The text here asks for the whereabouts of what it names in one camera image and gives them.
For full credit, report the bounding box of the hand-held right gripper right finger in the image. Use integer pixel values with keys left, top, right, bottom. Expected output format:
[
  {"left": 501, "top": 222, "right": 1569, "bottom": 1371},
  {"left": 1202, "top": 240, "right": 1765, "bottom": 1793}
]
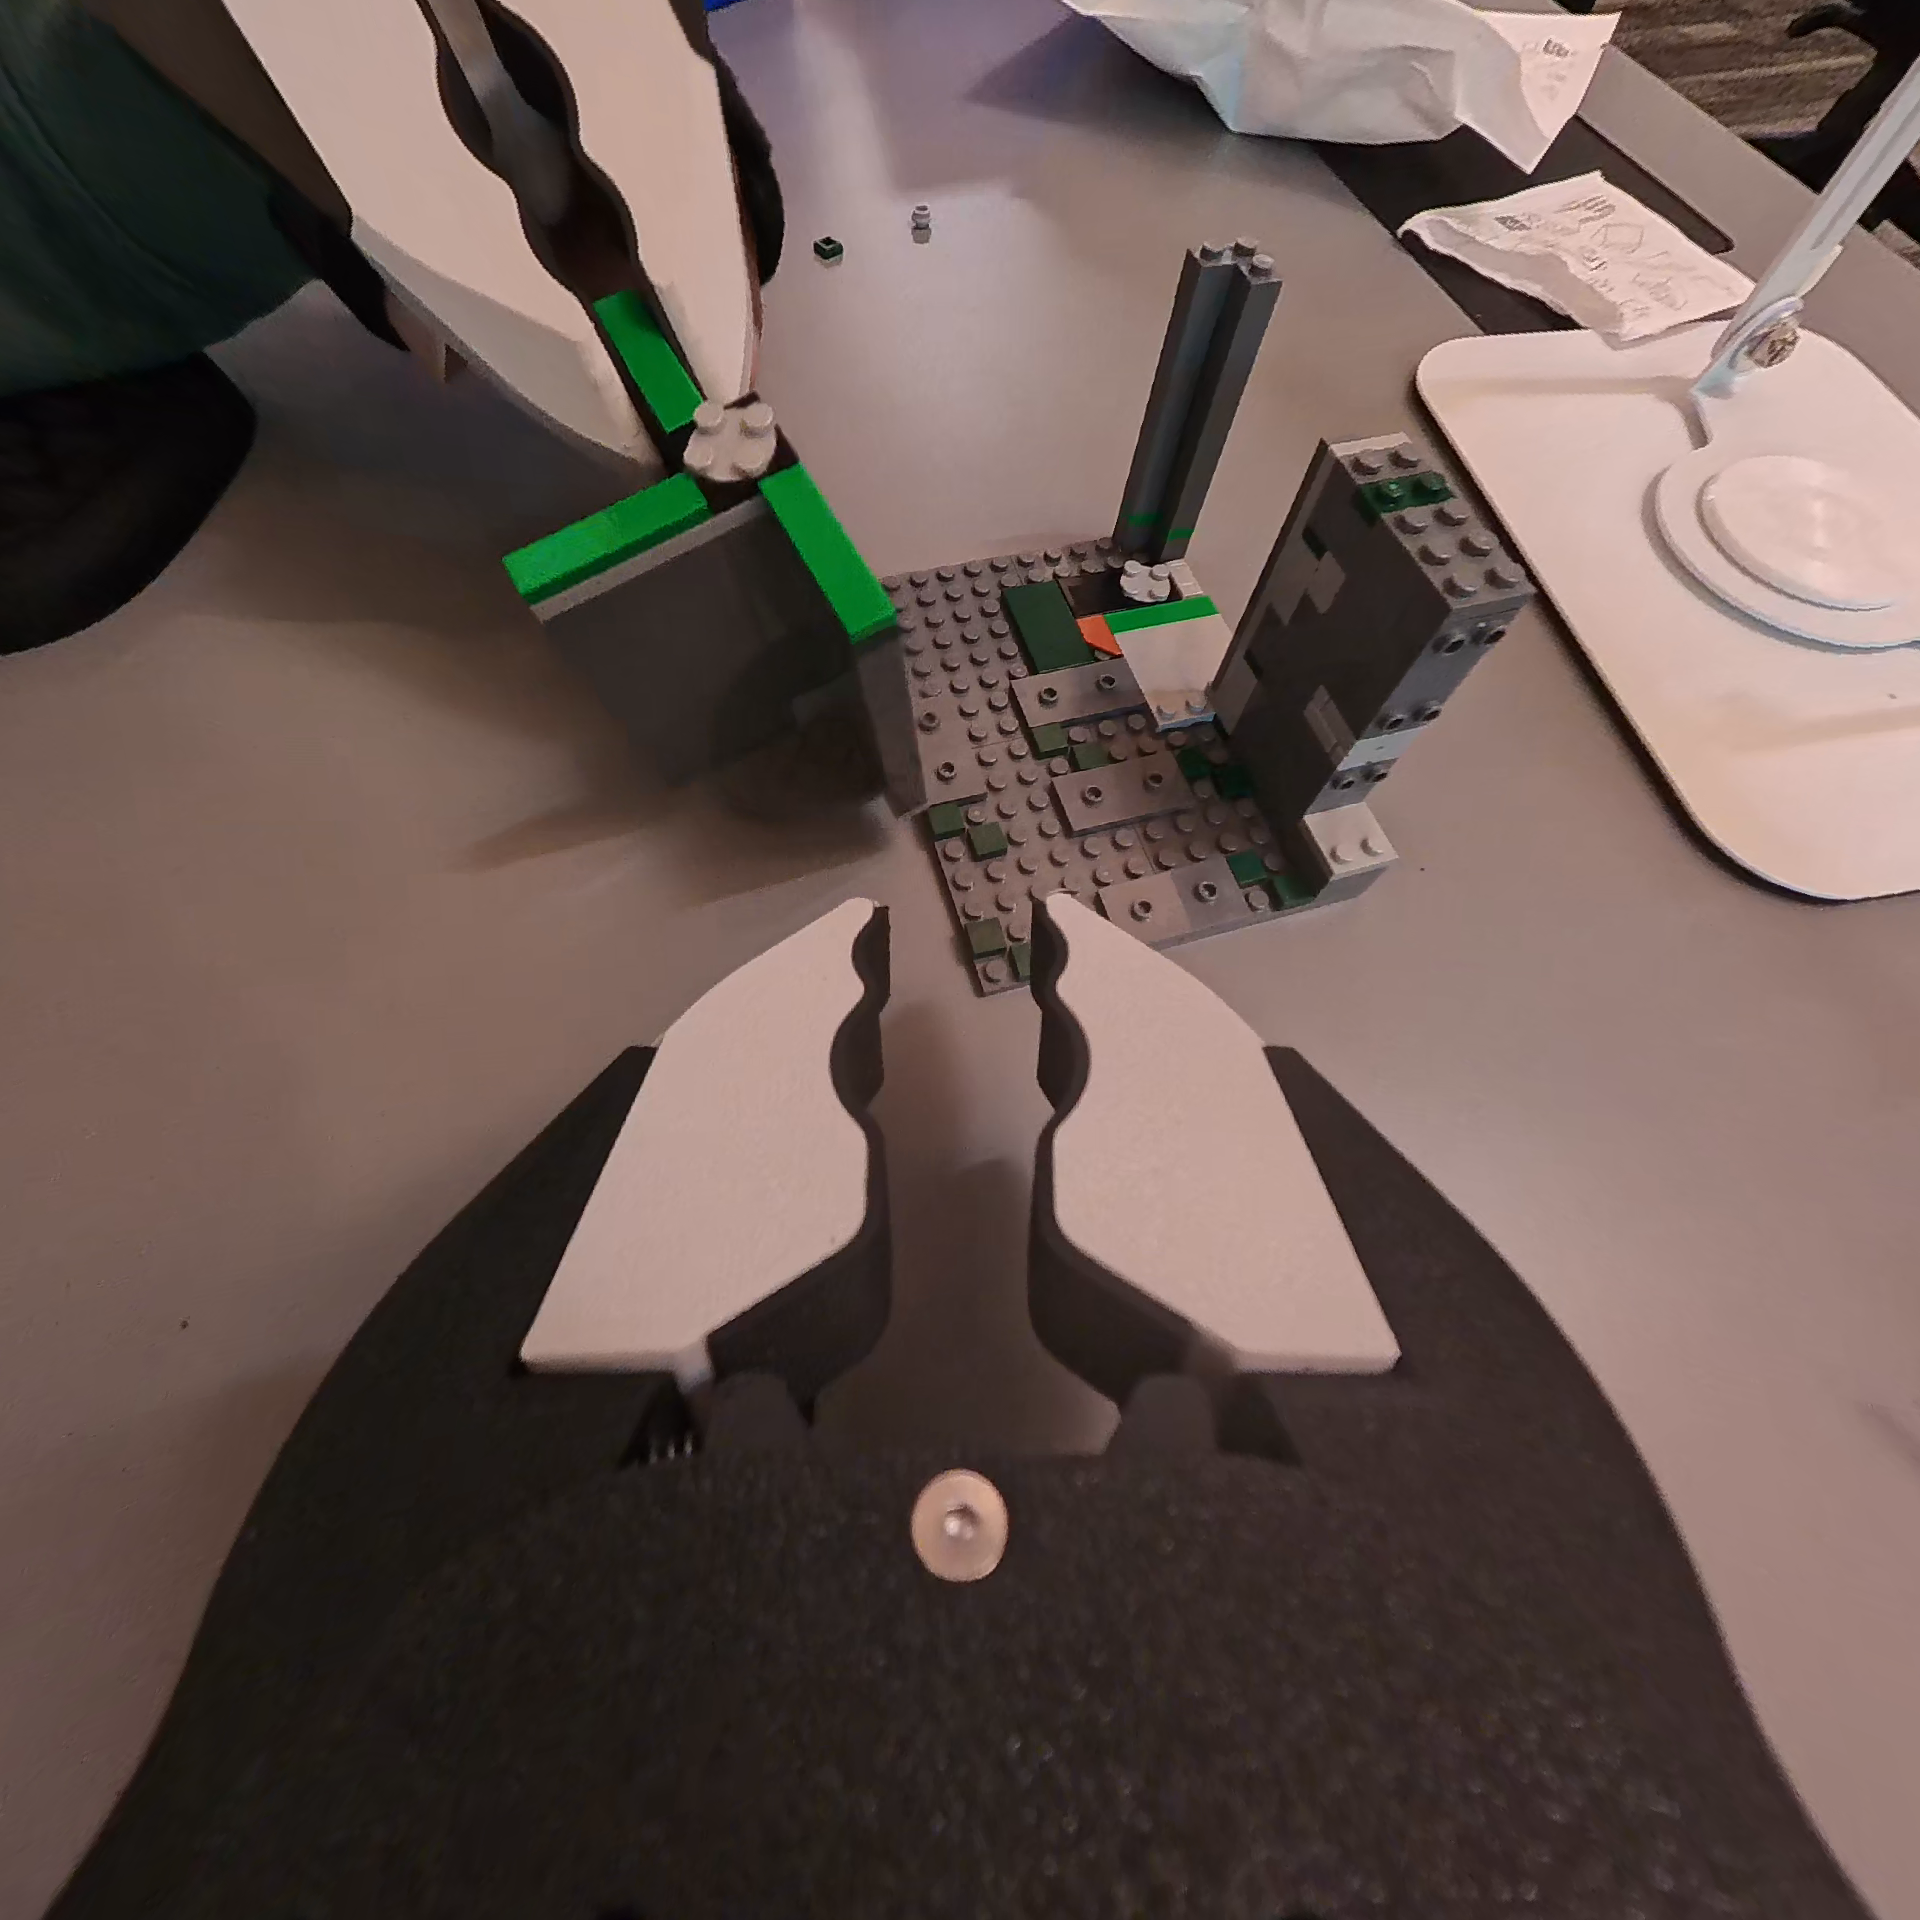
[{"left": 1026, "top": 892, "right": 1408, "bottom": 1390}]

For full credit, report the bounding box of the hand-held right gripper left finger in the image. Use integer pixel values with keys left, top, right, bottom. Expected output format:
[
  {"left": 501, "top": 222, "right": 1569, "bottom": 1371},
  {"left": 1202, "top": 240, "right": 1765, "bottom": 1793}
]
[{"left": 517, "top": 897, "right": 894, "bottom": 1381}]

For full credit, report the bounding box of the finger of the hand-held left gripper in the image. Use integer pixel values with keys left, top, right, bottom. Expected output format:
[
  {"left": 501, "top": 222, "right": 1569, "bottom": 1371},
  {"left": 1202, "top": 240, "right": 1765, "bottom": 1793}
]
[
  {"left": 495, "top": 0, "right": 765, "bottom": 408},
  {"left": 223, "top": 0, "right": 672, "bottom": 456}
]

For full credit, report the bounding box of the grey green brick wall assembly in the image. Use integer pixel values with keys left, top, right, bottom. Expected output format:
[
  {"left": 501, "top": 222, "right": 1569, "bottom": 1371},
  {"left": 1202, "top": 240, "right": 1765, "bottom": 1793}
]
[{"left": 502, "top": 288, "right": 911, "bottom": 820}]

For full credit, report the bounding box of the grey brick baseplate build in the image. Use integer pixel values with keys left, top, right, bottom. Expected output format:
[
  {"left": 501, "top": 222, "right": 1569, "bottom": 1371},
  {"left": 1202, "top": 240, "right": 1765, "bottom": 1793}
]
[{"left": 883, "top": 240, "right": 1540, "bottom": 1001}]

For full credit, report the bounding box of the person's black clothed lap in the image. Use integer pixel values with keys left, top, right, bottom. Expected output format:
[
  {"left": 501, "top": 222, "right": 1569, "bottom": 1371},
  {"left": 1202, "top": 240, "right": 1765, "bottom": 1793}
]
[{"left": 0, "top": 367, "right": 260, "bottom": 654}]

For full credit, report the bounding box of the white book stand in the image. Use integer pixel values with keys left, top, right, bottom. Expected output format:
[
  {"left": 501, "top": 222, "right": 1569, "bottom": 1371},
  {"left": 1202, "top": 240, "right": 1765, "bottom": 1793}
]
[{"left": 1413, "top": 67, "right": 1920, "bottom": 902}]

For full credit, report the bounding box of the printed white paper leaflet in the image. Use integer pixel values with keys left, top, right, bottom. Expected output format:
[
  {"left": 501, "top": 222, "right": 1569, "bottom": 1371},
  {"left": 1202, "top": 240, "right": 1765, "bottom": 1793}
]
[{"left": 1398, "top": 168, "right": 1754, "bottom": 345}]

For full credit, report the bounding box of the black office chair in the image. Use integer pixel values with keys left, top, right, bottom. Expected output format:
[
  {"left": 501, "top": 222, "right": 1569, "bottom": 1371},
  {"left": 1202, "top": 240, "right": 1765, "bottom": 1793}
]
[{"left": 1776, "top": 0, "right": 1920, "bottom": 144}]

